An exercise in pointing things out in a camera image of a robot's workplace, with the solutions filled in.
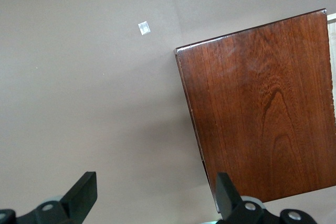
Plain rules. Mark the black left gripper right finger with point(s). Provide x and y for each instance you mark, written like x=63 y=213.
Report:
x=227 y=197

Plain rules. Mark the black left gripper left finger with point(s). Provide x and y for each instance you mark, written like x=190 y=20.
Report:
x=78 y=197

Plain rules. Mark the dark brown wooden cabinet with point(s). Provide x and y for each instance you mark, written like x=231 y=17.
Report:
x=262 y=103

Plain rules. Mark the small clear tape piece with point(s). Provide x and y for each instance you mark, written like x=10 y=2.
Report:
x=144 y=27

